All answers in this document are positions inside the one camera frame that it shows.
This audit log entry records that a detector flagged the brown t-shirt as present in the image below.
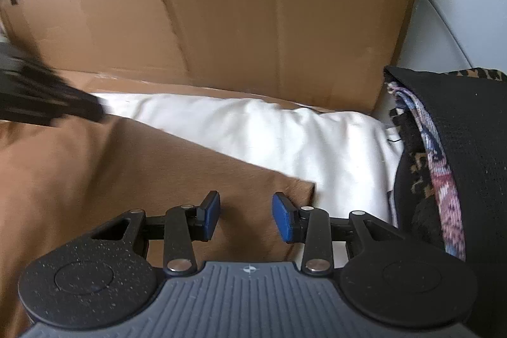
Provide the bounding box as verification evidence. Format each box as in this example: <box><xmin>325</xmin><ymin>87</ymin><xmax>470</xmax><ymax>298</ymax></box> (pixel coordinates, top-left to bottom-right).
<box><xmin>0</xmin><ymin>114</ymin><xmax>315</xmax><ymax>338</ymax></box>

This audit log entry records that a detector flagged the black folded garment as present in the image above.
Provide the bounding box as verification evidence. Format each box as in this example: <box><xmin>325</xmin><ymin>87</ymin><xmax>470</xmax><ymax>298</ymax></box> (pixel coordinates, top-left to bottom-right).
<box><xmin>384</xmin><ymin>65</ymin><xmax>507</xmax><ymax>338</ymax></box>

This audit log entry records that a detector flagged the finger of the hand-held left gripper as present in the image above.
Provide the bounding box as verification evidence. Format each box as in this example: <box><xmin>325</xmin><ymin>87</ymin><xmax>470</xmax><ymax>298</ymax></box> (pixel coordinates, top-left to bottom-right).
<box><xmin>51</xmin><ymin>79</ymin><xmax>106</xmax><ymax>125</ymax></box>

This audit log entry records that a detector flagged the brown cardboard sheet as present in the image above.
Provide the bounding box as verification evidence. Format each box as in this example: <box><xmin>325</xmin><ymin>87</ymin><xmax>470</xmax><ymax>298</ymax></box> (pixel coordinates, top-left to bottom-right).
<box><xmin>0</xmin><ymin>0</ymin><xmax>424</xmax><ymax>115</ymax></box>

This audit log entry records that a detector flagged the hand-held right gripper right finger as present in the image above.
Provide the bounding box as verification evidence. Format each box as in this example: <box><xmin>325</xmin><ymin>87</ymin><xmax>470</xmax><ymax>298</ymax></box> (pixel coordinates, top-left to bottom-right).
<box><xmin>271</xmin><ymin>193</ymin><xmax>397</xmax><ymax>275</ymax></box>

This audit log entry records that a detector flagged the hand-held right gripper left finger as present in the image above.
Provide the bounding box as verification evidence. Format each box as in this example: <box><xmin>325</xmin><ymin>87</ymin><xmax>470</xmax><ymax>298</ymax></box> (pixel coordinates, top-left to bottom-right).
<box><xmin>90</xmin><ymin>191</ymin><xmax>221</xmax><ymax>276</ymax></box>

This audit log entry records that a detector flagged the white patterned bed blanket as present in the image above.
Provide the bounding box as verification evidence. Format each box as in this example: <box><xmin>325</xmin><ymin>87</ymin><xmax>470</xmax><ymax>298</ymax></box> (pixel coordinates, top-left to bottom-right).
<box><xmin>93</xmin><ymin>92</ymin><xmax>402</xmax><ymax>269</ymax></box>

